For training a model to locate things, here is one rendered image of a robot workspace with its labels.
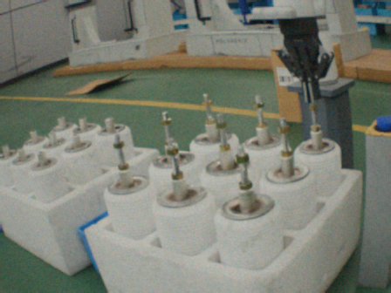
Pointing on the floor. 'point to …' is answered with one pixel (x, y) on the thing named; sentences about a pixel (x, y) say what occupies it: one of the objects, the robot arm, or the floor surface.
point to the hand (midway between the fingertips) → (311, 91)
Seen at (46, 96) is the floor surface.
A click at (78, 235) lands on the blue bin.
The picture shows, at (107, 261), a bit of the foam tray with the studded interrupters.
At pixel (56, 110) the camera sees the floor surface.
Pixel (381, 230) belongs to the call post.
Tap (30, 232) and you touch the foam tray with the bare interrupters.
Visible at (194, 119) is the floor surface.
